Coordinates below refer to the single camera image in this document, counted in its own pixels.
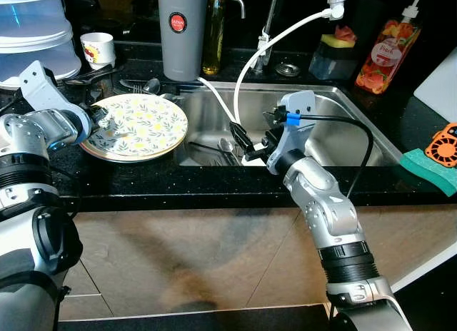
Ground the black sponge holder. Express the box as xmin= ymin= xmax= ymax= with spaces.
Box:
xmin=309 ymin=42 xmax=358 ymax=82

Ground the white cutting board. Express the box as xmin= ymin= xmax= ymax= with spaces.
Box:
xmin=413 ymin=47 xmax=457 ymax=123

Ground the white tap fitting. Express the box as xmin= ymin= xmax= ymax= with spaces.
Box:
xmin=325 ymin=0 xmax=348 ymax=21

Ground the metal cutlery piece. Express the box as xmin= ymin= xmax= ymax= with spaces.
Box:
xmin=188 ymin=137 xmax=245 ymax=168

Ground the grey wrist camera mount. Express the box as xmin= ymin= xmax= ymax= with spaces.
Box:
xmin=275 ymin=91 xmax=319 ymax=168
xmin=18 ymin=60 xmax=62 ymax=116

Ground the yellow oil bottle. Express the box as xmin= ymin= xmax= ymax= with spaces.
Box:
xmin=202 ymin=0 xmax=226 ymax=76

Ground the white printed cup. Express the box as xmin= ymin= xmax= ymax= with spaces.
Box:
xmin=80 ymin=32 xmax=116 ymax=68

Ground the metal drain plug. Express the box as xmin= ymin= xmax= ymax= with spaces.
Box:
xmin=275 ymin=62 xmax=301 ymax=78

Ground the stainless steel sink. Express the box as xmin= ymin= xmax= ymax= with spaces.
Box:
xmin=175 ymin=81 xmax=405 ymax=168

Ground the black ladle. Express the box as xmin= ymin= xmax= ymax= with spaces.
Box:
xmin=61 ymin=66 xmax=119 ymax=86

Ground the brown base cabinet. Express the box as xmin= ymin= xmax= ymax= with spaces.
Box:
xmin=57 ymin=205 xmax=457 ymax=322

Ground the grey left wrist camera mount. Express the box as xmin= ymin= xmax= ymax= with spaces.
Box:
xmin=18 ymin=60 xmax=62 ymax=116

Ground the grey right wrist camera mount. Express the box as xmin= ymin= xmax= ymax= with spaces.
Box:
xmin=275 ymin=91 xmax=319 ymax=168

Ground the thin white tube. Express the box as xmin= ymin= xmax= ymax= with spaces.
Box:
xmin=198 ymin=76 xmax=240 ymax=126

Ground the chrome sink faucet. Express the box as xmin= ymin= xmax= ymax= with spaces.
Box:
xmin=257 ymin=0 xmax=283 ymax=72

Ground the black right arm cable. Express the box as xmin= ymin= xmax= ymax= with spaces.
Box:
xmin=295 ymin=115 xmax=374 ymax=200

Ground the pink scrubber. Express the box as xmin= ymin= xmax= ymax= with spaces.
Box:
xmin=333 ymin=24 xmax=357 ymax=44

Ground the metal spoon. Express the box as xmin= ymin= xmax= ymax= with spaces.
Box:
xmin=118 ymin=77 xmax=163 ymax=97

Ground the clear plastic container stack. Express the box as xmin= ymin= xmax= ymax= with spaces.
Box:
xmin=0 ymin=0 xmax=84 ymax=89

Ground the orange handheld fan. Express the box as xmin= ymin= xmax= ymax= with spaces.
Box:
xmin=425 ymin=123 xmax=457 ymax=168

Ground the white flexible hose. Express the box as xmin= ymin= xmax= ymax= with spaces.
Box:
xmin=233 ymin=6 xmax=336 ymax=126

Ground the peach soap pump bottle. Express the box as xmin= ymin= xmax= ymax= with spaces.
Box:
xmin=355 ymin=0 xmax=430 ymax=96

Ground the yellow sponge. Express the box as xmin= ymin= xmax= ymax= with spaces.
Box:
xmin=321 ymin=34 xmax=348 ymax=51

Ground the green sponge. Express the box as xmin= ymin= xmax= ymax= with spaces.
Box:
xmin=398 ymin=148 xmax=457 ymax=198

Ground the grey canister with red label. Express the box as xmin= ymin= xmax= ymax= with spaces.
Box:
xmin=157 ymin=0 xmax=209 ymax=82

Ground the round cream floral plate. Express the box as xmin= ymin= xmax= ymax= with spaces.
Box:
xmin=80 ymin=94 xmax=189 ymax=163

